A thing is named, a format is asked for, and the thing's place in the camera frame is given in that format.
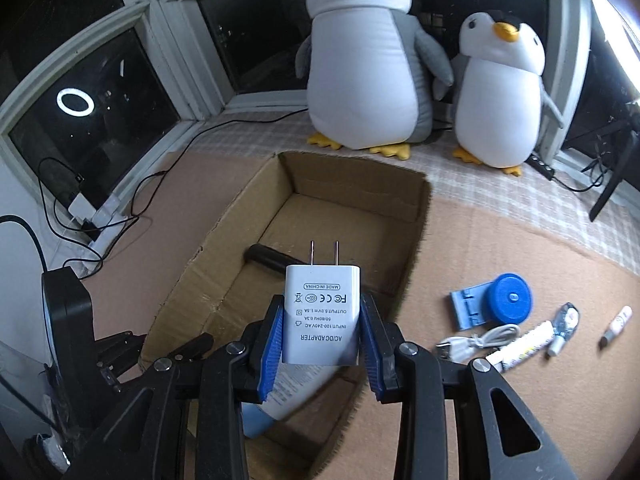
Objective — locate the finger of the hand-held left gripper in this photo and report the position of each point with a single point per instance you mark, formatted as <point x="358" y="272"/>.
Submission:
<point x="120" y="360"/>
<point x="195" y="349"/>

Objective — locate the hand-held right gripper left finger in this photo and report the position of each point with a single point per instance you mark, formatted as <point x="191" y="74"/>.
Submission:
<point x="269" y="350"/>

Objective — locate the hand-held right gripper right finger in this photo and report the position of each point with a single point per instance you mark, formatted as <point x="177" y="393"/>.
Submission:
<point x="372" y="350"/>

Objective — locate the white lotion bottle blue cap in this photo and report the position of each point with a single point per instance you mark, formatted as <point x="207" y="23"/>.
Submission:
<point x="280" y="400"/>

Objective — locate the white power adapter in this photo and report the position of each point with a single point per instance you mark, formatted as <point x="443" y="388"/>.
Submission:
<point x="322" y="315"/>

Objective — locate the black cylinder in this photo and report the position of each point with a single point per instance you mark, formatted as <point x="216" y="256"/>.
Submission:
<point x="270" y="257"/>

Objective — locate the blue round tape measure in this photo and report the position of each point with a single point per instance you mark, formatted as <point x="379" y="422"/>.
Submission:
<point x="510" y="300"/>

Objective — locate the cardboard box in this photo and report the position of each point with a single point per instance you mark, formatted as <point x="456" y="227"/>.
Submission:
<point x="350" y="185"/>

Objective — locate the blue glass perfume bottle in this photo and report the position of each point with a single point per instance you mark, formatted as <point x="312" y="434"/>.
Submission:
<point x="565" y="325"/>

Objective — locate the small pink bottle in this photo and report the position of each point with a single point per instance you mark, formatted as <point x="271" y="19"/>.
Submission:
<point x="617" y="326"/>

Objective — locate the person's left hand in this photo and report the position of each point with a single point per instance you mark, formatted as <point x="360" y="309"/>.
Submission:
<point x="47" y="452"/>

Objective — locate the black plug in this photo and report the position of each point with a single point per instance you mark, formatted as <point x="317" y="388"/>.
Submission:
<point x="92" y="229"/>

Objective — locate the blue phone stand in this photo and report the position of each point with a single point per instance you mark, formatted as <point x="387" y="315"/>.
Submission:
<point x="467" y="307"/>

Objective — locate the white power strip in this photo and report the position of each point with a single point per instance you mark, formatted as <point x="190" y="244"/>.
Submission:
<point x="107" y="212"/>

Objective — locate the white tube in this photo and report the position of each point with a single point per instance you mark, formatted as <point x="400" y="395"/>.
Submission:
<point x="522" y="346"/>

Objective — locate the small penguin plush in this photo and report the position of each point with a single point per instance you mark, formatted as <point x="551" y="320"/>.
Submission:
<point x="500" y="110"/>

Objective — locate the large penguin plush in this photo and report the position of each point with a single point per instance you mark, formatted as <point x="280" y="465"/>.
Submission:
<point x="360" y="70"/>

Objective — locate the black tripod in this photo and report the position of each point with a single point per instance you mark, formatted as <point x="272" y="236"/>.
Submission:
<point x="607" y="195"/>

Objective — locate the white wall charger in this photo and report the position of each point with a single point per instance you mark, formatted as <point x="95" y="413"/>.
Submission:
<point x="81" y="206"/>

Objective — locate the white window frame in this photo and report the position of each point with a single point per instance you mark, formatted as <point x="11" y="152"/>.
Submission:
<point x="170" y="25"/>

